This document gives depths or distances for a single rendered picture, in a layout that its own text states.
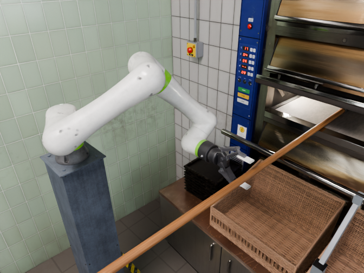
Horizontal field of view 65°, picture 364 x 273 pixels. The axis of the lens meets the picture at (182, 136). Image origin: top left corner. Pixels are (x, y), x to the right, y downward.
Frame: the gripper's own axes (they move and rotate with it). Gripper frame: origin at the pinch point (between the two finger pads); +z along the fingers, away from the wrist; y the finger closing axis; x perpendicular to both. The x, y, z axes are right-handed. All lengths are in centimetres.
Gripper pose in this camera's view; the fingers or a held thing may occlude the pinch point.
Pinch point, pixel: (248, 174)
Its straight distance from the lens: 124.1
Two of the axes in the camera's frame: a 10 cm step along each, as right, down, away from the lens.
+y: 0.2, 8.7, 5.0
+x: -7.5, 3.4, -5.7
